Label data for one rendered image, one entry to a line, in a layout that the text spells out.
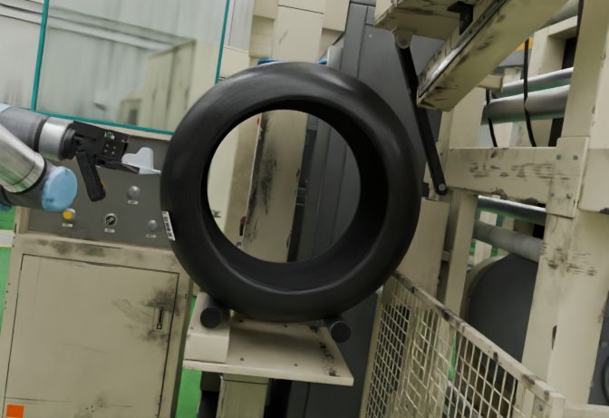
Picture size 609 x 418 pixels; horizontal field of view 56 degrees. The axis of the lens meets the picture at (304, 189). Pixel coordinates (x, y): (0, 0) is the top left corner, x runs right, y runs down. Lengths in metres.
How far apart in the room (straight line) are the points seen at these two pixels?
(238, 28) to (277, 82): 9.89
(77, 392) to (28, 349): 0.20
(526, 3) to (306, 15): 0.66
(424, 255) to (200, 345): 0.67
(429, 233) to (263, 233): 0.45
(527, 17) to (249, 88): 0.55
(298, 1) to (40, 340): 1.28
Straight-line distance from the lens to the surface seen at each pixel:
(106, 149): 1.31
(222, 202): 4.73
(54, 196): 1.21
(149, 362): 1.96
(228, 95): 1.19
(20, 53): 10.21
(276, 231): 1.58
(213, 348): 1.26
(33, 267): 1.96
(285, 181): 1.57
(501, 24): 1.21
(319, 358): 1.39
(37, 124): 1.33
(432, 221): 1.59
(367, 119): 1.21
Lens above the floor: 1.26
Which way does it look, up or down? 3 degrees down
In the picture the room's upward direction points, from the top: 9 degrees clockwise
